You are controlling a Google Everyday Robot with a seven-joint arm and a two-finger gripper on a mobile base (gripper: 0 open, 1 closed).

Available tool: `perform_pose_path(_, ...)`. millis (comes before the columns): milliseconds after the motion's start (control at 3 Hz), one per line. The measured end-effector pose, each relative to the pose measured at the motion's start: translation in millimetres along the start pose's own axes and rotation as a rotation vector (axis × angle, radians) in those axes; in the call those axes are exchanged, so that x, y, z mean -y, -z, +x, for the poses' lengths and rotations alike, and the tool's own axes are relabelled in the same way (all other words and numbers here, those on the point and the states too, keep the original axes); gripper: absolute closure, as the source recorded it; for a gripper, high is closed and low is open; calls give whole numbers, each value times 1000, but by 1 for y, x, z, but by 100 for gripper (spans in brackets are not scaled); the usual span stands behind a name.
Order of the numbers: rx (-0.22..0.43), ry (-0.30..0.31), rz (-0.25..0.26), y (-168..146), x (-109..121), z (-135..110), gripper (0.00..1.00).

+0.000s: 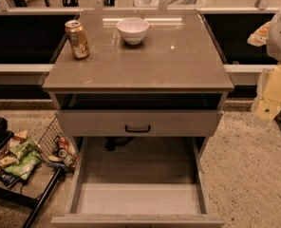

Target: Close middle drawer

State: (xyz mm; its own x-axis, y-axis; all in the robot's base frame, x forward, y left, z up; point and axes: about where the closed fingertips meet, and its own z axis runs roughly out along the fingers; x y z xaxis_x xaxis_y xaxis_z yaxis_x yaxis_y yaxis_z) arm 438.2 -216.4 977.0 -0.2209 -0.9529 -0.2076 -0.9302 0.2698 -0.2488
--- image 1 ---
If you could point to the grey drawer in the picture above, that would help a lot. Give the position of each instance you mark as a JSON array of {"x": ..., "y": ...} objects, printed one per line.
[
  {"x": 139, "y": 123},
  {"x": 149, "y": 183}
]

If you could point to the white ceramic bowl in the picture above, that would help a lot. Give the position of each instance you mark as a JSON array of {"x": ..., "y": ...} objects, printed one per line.
[{"x": 132, "y": 30}]

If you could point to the gold soda can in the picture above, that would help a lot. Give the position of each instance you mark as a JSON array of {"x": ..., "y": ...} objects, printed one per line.
[{"x": 77, "y": 38}]

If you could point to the grey top drawer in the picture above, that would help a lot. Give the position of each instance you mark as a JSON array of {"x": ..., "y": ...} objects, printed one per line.
[{"x": 139, "y": 123}]

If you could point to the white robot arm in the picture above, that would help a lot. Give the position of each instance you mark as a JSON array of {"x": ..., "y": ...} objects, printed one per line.
[{"x": 269, "y": 35}]

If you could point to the yellow cardboard sheets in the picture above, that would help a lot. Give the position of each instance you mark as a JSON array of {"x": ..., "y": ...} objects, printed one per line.
[{"x": 267, "y": 104}]

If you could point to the grey drawer cabinet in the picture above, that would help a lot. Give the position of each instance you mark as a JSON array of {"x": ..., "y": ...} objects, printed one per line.
[{"x": 175, "y": 67}]

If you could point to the blue snack bag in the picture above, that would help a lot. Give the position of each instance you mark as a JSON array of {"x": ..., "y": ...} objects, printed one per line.
[{"x": 8, "y": 179}]

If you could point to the green snack bag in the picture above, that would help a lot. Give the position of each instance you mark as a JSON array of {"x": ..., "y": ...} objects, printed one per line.
[{"x": 27, "y": 157}]

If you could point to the red soda can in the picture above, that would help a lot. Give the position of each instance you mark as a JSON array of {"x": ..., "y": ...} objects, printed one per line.
[{"x": 62, "y": 148}]

